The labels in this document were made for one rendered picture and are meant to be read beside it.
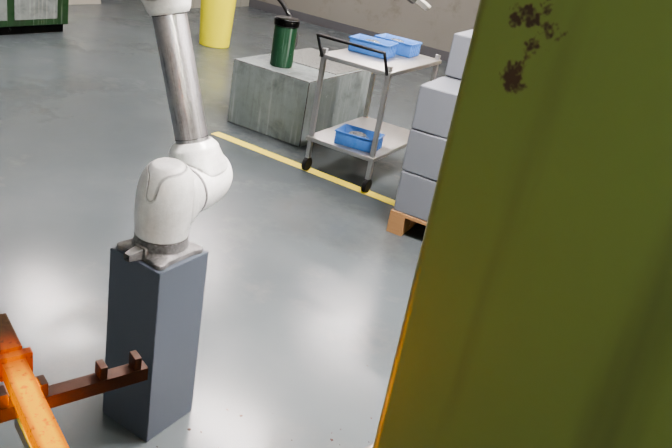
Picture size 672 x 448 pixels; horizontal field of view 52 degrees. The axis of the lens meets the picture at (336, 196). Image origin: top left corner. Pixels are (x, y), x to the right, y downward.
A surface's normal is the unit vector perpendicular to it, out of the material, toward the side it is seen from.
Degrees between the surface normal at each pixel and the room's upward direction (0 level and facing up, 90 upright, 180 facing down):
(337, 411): 0
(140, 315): 90
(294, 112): 90
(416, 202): 90
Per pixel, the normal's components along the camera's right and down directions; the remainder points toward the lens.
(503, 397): -0.70, 0.17
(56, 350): 0.17, -0.91
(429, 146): -0.48, 0.26
